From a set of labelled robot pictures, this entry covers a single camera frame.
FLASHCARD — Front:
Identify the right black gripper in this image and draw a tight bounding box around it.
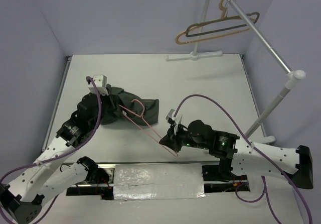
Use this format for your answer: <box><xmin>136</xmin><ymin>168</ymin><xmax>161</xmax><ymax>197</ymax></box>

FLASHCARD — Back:
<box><xmin>159</xmin><ymin>121</ymin><xmax>209</xmax><ymax>152</ymax></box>

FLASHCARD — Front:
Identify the dark grey t shirt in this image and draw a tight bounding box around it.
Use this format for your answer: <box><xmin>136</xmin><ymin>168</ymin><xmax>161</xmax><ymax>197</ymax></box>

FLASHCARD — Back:
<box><xmin>100</xmin><ymin>89</ymin><xmax>159</xmax><ymax>126</ymax></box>

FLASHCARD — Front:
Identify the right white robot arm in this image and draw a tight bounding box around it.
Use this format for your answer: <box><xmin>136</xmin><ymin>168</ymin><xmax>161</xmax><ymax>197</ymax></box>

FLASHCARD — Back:
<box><xmin>159</xmin><ymin>120</ymin><xmax>313</xmax><ymax>189</ymax></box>

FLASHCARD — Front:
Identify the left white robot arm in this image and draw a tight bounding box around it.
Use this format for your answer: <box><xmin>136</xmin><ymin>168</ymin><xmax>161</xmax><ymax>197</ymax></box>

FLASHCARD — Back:
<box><xmin>1</xmin><ymin>84</ymin><xmax>124</xmax><ymax>223</ymax></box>

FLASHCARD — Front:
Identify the grey plastic hanger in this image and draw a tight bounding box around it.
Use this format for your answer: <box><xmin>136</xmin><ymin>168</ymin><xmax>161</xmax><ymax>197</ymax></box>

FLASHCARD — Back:
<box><xmin>185</xmin><ymin>12</ymin><xmax>260</xmax><ymax>38</ymax></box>

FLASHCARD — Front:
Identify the beige plastic hanger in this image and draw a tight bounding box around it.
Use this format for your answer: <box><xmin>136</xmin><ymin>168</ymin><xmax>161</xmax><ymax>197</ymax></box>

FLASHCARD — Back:
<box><xmin>175</xmin><ymin>0</ymin><xmax>250</xmax><ymax>45</ymax></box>

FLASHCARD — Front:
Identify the silver tape patch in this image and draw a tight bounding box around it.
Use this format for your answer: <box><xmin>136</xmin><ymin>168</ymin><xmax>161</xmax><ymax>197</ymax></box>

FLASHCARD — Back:
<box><xmin>113</xmin><ymin>164</ymin><xmax>205</xmax><ymax>200</ymax></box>

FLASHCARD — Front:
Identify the white clothes rack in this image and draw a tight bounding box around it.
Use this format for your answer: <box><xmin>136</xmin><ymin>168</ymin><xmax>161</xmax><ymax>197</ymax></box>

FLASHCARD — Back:
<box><xmin>166</xmin><ymin>0</ymin><xmax>306</xmax><ymax>138</ymax></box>

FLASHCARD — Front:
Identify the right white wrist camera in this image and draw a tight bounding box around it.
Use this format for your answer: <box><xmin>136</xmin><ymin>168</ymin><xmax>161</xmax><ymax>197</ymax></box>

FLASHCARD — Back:
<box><xmin>166</xmin><ymin>109</ymin><xmax>183</xmax><ymax>134</ymax></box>

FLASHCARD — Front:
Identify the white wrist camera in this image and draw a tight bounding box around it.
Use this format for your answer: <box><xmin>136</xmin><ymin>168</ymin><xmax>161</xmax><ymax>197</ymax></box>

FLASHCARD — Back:
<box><xmin>92</xmin><ymin>75</ymin><xmax>110</xmax><ymax>96</ymax></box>
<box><xmin>166</xmin><ymin>109</ymin><xmax>183</xmax><ymax>134</ymax></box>

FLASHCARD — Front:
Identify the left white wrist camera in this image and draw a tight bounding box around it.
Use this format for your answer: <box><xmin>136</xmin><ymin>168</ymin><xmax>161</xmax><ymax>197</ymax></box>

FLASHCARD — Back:
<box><xmin>92</xmin><ymin>75</ymin><xmax>110</xmax><ymax>96</ymax></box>

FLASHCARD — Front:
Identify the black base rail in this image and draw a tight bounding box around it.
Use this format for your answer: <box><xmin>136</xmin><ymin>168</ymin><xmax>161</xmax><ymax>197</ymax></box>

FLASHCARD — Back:
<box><xmin>66</xmin><ymin>163</ymin><xmax>249</xmax><ymax>201</ymax></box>

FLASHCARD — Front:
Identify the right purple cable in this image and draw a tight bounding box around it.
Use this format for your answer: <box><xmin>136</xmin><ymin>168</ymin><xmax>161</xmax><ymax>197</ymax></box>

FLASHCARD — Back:
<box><xmin>173</xmin><ymin>94</ymin><xmax>314</xmax><ymax>224</ymax></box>

